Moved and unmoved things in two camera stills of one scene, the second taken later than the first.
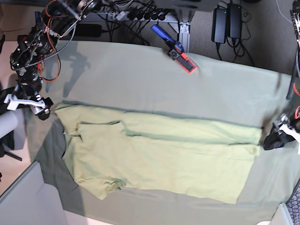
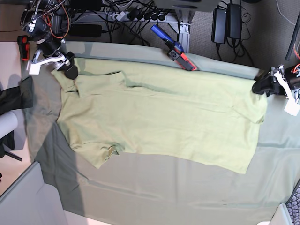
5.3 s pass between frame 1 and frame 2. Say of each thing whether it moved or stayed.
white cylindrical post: stayed
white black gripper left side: moved
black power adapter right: stayed
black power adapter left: stayed
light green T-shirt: moved
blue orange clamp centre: stayed
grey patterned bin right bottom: stayed
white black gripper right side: moved
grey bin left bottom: stayed
